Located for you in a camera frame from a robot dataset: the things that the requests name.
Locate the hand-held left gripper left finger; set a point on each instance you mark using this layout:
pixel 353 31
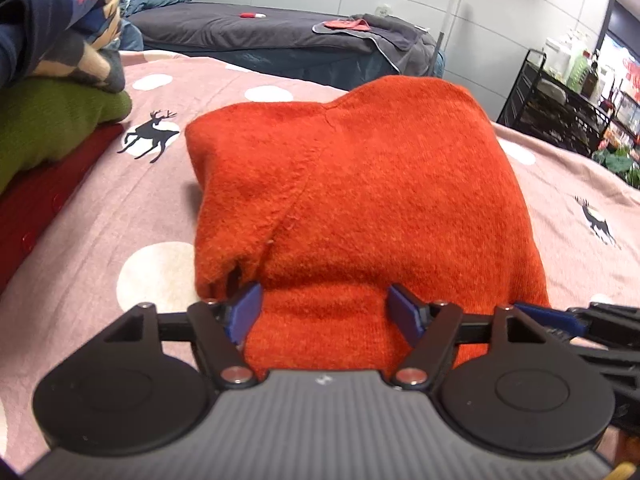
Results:
pixel 246 310

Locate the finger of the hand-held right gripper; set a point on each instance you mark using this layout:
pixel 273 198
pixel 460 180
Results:
pixel 550 317
pixel 610 365

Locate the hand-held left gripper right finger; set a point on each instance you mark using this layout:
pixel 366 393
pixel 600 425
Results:
pixel 404 310

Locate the orange knit sweater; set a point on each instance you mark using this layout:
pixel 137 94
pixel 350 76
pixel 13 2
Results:
pixel 370 200

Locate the green potted plant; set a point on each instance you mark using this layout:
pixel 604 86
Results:
pixel 620 162

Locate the pink printed blanket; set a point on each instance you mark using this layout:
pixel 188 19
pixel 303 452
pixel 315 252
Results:
pixel 100 220

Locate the black metal rack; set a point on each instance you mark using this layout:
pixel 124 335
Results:
pixel 555 105

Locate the dark red folded garment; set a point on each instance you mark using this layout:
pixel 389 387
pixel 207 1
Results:
pixel 40 195

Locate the dark bottle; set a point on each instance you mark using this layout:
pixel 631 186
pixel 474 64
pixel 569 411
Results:
pixel 591 77

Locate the green bottle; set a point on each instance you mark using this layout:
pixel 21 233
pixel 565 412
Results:
pixel 580 72

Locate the green folded garment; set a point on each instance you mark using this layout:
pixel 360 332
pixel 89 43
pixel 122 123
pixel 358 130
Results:
pixel 55 120

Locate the grey towel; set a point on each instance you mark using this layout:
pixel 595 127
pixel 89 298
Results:
pixel 400 40

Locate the dark grey bed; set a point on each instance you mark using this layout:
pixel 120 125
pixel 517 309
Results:
pixel 240 35

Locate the red cloth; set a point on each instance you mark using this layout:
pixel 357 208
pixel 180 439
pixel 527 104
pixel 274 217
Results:
pixel 347 23

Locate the small red object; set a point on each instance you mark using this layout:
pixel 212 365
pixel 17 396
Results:
pixel 251 15

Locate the metal stand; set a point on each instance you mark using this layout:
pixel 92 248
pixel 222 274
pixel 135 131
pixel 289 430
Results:
pixel 457 5

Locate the navy patterned folded garment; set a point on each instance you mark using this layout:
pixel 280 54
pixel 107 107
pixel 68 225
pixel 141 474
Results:
pixel 55 25

